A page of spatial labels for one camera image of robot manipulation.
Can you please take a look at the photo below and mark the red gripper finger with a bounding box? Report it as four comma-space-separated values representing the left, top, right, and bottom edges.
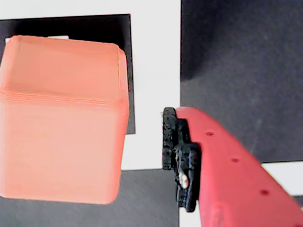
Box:
161, 106, 303, 227

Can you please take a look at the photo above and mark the black white marker board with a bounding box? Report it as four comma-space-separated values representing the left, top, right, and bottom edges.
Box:
0, 0, 303, 227

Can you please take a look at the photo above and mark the orange cube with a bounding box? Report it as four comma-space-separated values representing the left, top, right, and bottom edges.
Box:
0, 35, 130, 206

